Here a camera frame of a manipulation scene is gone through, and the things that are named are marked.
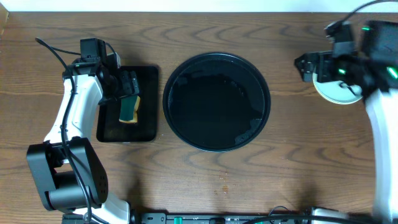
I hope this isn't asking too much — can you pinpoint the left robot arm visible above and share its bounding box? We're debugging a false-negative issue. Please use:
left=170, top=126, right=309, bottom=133
left=26, top=38, right=141, bottom=223

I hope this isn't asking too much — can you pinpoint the green yellow sponge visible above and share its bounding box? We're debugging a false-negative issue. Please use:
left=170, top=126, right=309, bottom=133
left=119, top=95, right=141, bottom=123

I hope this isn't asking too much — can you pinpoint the yellow plate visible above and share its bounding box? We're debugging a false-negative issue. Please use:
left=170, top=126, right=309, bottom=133
left=317, top=87, right=362, bottom=105

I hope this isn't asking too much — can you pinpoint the rectangular black tray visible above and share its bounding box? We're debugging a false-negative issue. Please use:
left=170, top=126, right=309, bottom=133
left=96, top=66, right=159, bottom=142

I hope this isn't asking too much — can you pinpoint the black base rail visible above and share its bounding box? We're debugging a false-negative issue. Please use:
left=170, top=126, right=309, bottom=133
left=62, top=212, right=374, bottom=224

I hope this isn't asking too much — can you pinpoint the light blue plate top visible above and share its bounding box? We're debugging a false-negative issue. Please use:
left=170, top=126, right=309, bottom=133
left=312, top=73, right=362, bottom=105

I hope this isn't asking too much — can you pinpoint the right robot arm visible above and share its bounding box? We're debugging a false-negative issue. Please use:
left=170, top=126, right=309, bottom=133
left=294, top=20, right=397, bottom=223

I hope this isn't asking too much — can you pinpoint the round black tray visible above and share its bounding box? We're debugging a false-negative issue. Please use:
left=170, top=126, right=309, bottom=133
left=162, top=52, right=271, bottom=152

